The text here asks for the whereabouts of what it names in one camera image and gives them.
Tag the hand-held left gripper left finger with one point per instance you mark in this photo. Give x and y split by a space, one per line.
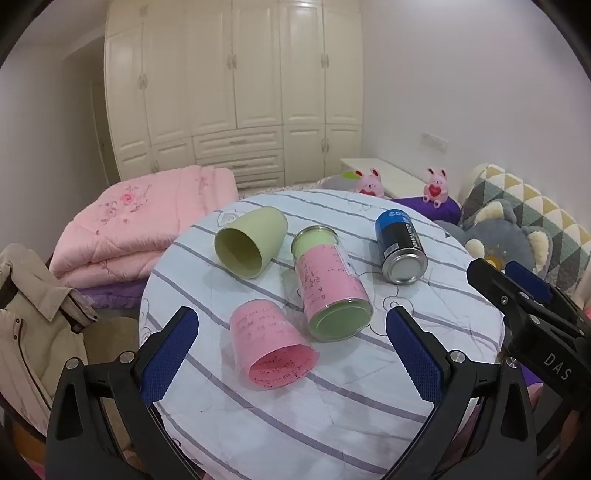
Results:
168 357

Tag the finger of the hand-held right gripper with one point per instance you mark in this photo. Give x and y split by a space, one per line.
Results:
528 277
496 286

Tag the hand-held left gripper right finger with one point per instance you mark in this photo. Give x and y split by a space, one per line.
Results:
415 360

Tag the pink paper-wrapped cup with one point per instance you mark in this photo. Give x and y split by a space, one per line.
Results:
258 332

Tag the light green cup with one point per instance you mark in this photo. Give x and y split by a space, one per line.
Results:
261 226

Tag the grey plush toy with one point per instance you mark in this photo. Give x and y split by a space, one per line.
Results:
503 230

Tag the triangle-patterned pillow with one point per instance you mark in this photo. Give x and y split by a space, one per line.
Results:
545 207

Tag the purple bed sheet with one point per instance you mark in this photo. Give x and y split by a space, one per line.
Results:
113 295

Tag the purple cushion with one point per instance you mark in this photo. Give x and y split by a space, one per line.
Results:
429 211

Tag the blue and black can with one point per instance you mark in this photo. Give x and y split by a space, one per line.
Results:
398 235

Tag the pink bunny plush toy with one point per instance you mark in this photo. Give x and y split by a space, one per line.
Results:
436 188
370 183

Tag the round striped cloth table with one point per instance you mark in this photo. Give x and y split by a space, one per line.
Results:
300 415

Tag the beige jacket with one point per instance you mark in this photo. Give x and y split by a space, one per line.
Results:
32 323

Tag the folded pink quilt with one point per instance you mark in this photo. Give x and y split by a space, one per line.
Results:
138 217

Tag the white bedside cabinet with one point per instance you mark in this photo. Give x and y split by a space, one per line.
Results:
392 173

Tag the cream wardrobe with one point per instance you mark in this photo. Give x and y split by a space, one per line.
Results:
231 92

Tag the white wall socket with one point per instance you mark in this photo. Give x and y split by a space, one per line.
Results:
435 141

